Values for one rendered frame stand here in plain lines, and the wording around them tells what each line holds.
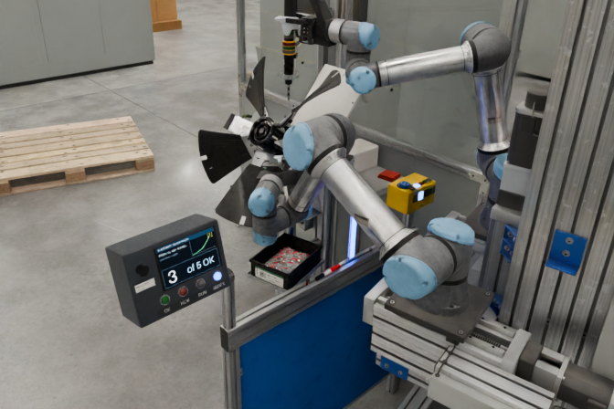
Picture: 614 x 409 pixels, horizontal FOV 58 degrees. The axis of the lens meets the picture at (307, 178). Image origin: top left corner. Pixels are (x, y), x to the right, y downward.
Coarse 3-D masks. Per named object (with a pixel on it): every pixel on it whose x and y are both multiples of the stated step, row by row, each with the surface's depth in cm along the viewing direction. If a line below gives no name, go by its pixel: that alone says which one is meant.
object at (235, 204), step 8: (248, 168) 208; (256, 168) 208; (240, 176) 207; (248, 176) 207; (256, 176) 208; (240, 184) 207; (248, 184) 206; (256, 184) 207; (232, 192) 206; (240, 192) 206; (248, 192) 206; (224, 200) 206; (232, 200) 206; (240, 200) 205; (248, 200) 205; (216, 208) 206; (224, 208) 205; (232, 208) 205; (240, 208) 205; (248, 208) 205; (224, 216) 205; (232, 216) 204; (240, 216) 204; (248, 216) 204; (248, 224) 203
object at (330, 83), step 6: (330, 72) 217; (336, 72) 207; (330, 78) 208; (336, 78) 202; (324, 84) 205; (330, 84) 201; (336, 84) 197; (318, 90) 204; (324, 90) 199; (312, 96) 203; (306, 102) 202; (294, 108) 207; (300, 108) 215
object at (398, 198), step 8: (408, 176) 210; (416, 176) 210; (424, 176) 210; (392, 184) 204; (424, 184) 204; (432, 184) 206; (392, 192) 204; (400, 192) 201; (408, 192) 199; (416, 192) 200; (392, 200) 205; (400, 200) 202; (408, 200) 199; (424, 200) 206; (432, 200) 210; (400, 208) 203; (408, 208) 201; (416, 208) 204
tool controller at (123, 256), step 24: (192, 216) 148; (144, 240) 135; (168, 240) 134; (192, 240) 138; (216, 240) 143; (120, 264) 130; (144, 264) 131; (168, 264) 135; (192, 264) 139; (216, 264) 144; (120, 288) 135; (144, 288) 131; (168, 288) 135; (192, 288) 140; (216, 288) 144; (144, 312) 132; (168, 312) 136
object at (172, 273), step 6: (162, 270) 134; (168, 270) 135; (174, 270) 136; (180, 270) 137; (168, 276) 135; (174, 276) 136; (180, 276) 137; (168, 282) 135; (174, 282) 136; (180, 282) 137
